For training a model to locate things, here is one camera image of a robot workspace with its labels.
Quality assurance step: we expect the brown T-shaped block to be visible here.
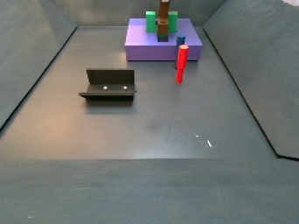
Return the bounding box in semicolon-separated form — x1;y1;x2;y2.
158;0;172;36

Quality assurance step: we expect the purple base board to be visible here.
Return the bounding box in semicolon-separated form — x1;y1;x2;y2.
126;18;204;61

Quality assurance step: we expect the red cylinder peg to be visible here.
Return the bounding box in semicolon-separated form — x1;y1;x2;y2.
177;45;190;83

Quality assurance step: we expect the blue cylinder peg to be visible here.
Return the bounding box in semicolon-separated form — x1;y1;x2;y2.
176;34;186;69

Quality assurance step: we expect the green U-shaped block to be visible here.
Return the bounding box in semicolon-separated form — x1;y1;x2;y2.
146;10;180;42

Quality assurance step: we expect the black angle bracket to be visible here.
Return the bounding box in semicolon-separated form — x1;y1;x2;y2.
79;68;137;99

